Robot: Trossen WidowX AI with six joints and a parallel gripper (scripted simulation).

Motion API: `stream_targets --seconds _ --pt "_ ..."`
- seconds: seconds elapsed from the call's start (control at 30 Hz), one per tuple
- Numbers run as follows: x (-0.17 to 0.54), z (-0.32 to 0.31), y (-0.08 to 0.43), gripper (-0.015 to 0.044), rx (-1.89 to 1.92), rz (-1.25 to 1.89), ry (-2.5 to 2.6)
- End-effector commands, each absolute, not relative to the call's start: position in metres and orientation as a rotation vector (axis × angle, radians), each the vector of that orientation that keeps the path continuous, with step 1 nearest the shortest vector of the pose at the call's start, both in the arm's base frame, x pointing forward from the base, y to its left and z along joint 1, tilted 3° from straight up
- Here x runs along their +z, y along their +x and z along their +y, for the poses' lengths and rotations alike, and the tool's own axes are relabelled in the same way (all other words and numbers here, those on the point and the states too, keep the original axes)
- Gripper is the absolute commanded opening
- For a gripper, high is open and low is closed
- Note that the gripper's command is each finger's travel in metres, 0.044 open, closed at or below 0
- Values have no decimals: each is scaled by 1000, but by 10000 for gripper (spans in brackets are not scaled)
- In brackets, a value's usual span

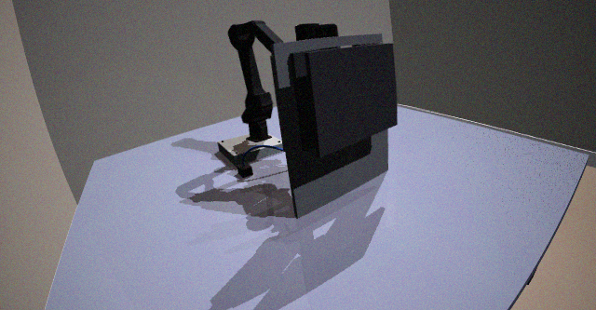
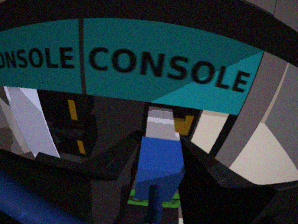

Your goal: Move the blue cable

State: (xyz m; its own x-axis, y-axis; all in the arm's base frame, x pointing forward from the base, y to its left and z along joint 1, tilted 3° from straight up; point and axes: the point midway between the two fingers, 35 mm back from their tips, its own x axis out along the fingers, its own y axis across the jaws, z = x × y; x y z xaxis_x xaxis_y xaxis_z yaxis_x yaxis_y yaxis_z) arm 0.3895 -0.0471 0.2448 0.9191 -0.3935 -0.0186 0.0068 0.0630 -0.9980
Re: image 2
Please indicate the blue cable with plug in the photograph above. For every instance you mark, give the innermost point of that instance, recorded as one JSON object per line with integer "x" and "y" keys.
{"x": 160, "y": 172}

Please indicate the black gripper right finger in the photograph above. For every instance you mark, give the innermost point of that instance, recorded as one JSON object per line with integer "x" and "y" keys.
{"x": 211, "y": 193}

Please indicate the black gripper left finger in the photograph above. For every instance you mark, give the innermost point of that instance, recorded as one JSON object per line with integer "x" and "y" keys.
{"x": 96, "y": 191}

